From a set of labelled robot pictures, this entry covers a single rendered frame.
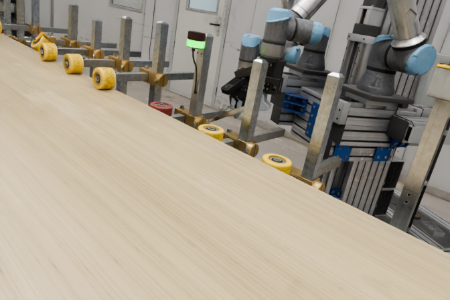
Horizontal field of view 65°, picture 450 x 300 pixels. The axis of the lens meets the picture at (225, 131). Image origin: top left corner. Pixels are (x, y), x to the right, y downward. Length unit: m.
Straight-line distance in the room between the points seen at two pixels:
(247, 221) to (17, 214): 0.38
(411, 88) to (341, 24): 2.00
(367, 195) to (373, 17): 0.92
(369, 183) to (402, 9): 0.98
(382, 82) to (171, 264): 1.22
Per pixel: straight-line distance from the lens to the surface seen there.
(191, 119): 1.31
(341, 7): 3.89
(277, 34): 1.16
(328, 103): 0.98
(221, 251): 0.58
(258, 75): 1.10
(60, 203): 0.67
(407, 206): 0.96
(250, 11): 4.42
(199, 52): 1.27
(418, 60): 1.45
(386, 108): 1.62
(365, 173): 1.98
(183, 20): 5.16
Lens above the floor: 1.25
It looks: 18 degrees down
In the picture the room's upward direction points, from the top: 10 degrees clockwise
